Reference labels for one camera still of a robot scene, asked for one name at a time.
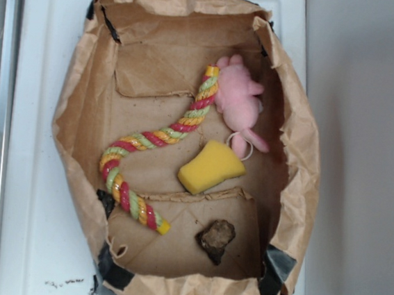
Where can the brown paper bag bin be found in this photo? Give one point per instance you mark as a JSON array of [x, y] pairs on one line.
[[136, 68]]

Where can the brown grey rock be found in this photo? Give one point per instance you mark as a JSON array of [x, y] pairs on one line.
[[215, 238]]

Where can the white plastic tray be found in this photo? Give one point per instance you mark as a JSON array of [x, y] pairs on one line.
[[42, 248]]

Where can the multicolour twisted rope toy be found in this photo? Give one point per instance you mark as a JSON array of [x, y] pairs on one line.
[[119, 189]]

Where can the pink plush bunny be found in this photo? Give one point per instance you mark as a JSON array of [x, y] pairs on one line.
[[238, 103]]

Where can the yellow sponge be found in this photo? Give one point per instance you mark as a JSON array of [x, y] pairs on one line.
[[215, 164]]

